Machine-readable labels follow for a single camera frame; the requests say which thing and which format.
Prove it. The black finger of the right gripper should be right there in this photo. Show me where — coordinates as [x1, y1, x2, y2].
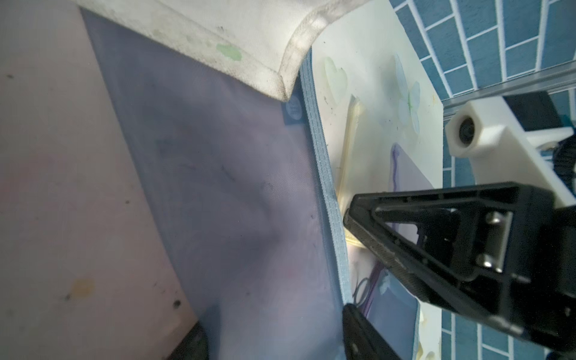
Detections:
[343, 182, 558, 333]

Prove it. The left gripper own finger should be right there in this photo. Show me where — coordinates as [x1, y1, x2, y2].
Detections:
[342, 304, 400, 360]

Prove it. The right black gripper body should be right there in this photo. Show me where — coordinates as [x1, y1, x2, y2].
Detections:
[508, 199, 575, 353]

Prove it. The purple trimmed mesh pouch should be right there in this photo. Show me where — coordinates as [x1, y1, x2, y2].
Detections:
[347, 143, 432, 317]

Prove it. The blue mesh pouch right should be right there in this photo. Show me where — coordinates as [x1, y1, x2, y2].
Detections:
[360, 266, 420, 359]

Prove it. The yellow trimmed mesh pouch middle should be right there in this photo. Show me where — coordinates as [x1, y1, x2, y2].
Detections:
[334, 94, 368, 248]

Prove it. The white canvas tote bag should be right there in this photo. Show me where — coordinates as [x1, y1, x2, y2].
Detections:
[77, 0, 364, 102]

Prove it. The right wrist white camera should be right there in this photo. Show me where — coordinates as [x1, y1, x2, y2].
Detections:
[445, 97, 575, 208]

